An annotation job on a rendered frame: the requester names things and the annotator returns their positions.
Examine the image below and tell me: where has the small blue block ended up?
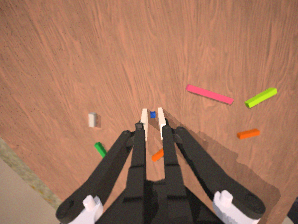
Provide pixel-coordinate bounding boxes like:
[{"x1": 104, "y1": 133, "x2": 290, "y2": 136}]
[{"x1": 150, "y1": 111, "x2": 156, "y2": 118}]

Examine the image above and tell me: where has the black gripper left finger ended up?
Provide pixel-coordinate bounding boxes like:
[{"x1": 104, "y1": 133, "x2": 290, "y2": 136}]
[{"x1": 56, "y1": 109, "x2": 148, "y2": 224}]

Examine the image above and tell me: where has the pink rod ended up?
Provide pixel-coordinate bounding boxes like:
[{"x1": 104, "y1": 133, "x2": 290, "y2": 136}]
[{"x1": 186, "y1": 84, "x2": 234, "y2": 104}]

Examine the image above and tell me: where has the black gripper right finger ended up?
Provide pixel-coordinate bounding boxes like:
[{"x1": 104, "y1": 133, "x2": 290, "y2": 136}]
[{"x1": 158, "y1": 108, "x2": 266, "y2": 224}]

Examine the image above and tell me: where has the orange rod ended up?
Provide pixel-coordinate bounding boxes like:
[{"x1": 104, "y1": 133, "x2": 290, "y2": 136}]
[
  {"x1": 237, "y1": 129, "x2": 260, "y2": 139},
  {"x1": 152, "y1": 148, "x2": 163, "y2": 162}
]

